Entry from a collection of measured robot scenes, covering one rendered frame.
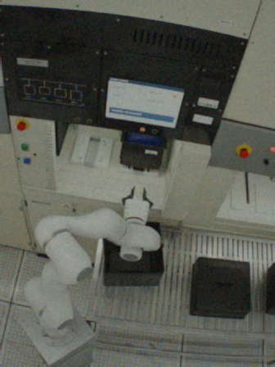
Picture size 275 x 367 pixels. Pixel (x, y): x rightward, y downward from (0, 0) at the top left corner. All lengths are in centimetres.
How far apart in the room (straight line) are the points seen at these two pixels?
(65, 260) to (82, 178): 105
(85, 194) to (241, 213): 84
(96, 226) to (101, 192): 91
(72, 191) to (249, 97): 107
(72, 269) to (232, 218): 120
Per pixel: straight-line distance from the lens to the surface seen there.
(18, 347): 270
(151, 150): 203
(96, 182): 215
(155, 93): 151
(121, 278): 189
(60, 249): 118
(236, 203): 222
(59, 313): 147
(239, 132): 163
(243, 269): 206
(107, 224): 123
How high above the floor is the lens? 261
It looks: 53 degrees down
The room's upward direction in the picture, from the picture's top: 11 degrees clockwise
